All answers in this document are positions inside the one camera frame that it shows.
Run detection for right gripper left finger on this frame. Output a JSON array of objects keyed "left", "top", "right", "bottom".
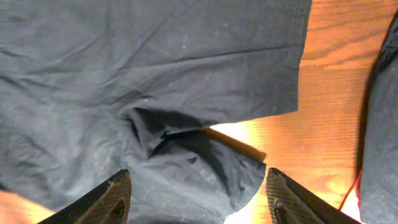
[{"left": 38, "top": 169, "right": 131, "bottom": 224}]

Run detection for stacked navy blue shorts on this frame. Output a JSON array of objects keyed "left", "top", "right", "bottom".
[{"left": 360, "top": 17, "right": 397, "bottom": 224}]

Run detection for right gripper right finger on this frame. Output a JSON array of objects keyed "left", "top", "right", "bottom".
[{"left": 266, "top": 167, "right": 359, "bottom": 224}]

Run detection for navy blue shorts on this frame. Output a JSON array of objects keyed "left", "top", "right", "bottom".
[
  {"left": 1, "top": 0, "right": 311, "bottom": 223},
  {"left": 360, "top": 17, "right": 397, "bottom": 224}
]

